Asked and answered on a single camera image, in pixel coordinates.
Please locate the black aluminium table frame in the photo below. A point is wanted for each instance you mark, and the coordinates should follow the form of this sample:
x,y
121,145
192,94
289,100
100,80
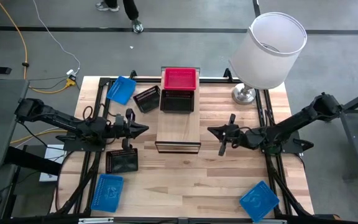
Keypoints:
x,y
103,81

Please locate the white box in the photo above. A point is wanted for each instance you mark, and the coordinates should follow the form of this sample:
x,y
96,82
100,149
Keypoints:
x,y
53,157

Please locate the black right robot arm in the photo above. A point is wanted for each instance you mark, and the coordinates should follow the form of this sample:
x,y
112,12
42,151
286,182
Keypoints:
x,y
297,119

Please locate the blue plastic basket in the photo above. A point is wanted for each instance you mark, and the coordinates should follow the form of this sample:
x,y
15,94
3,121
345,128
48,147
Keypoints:
x,y
258,200
107,193
120,90

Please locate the wooden box platform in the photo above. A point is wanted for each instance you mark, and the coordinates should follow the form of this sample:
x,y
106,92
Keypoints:
x,y
177,127

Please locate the black plastic basket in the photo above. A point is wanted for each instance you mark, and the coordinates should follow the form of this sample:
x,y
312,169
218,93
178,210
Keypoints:
x,y
176,102
121,161
148,101

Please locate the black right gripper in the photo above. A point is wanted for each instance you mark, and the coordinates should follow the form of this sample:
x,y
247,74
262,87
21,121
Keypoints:
x,y
244,138

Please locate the white shade silver table lamp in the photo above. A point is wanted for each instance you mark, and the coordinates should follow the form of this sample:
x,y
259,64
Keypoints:
x,y
266,56

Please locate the white power adapter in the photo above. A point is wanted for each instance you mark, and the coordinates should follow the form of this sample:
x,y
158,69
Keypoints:
x,y
71,74

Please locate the person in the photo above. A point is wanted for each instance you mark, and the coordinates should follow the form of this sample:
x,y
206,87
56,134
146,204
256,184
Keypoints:
x,y
130,9

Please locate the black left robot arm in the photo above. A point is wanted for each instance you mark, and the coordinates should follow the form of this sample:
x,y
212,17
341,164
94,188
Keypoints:
x,y
57,118

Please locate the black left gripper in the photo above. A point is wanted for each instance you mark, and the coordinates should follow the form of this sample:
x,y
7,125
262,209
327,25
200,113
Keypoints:
x,y
129,130

